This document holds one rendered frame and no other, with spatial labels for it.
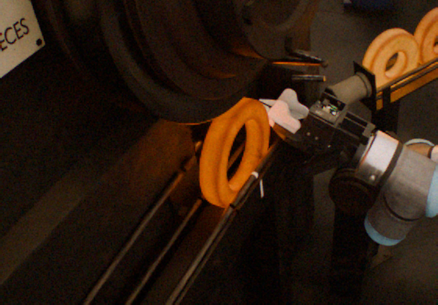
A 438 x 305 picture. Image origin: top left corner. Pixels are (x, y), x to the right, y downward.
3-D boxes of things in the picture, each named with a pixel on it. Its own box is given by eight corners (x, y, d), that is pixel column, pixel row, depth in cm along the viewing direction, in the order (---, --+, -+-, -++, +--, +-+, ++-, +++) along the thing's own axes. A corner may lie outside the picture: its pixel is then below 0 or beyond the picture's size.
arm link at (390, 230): (411, 217, 98) (437, 184, 88) (393, 258, 91) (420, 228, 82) (374, 195, 100) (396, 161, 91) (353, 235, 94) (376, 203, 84)
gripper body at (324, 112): (320, 87, 86) (380, 120, 83) (307, 120, 92) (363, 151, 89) (303, 113, 81) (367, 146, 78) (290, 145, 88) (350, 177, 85)
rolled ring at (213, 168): (266, 78, 82) (249, 74, 83) (208, 148, 70) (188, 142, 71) (273, 161, 93) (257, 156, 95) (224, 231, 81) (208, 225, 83)
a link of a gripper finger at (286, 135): (282, 111, 89) (324, 134, 87) (280, 117, 90) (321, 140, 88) (271, 127, 86) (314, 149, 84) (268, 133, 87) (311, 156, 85)
